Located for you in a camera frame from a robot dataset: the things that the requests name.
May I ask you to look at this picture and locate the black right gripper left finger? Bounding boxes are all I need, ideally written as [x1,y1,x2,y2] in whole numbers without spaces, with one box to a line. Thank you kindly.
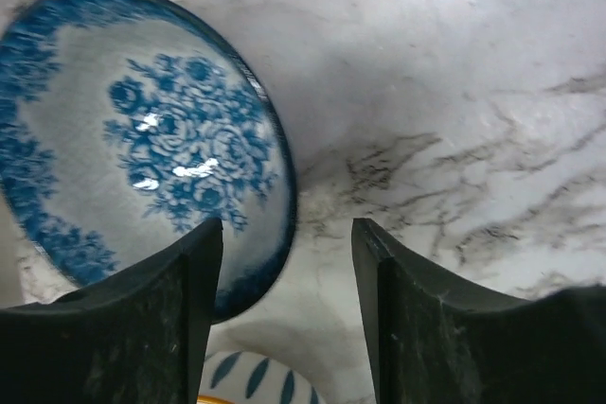
[1,220,223,403]

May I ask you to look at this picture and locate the beige speckled bowl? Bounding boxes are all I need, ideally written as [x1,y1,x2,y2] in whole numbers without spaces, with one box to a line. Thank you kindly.
[197,351,326,404]

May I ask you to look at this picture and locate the blue and white bowl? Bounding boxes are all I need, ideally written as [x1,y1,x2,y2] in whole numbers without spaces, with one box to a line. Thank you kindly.
[1,0,297,322]

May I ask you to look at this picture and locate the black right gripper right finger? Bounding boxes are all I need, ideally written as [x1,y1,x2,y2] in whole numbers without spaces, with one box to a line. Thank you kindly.
[351,218,605,403]

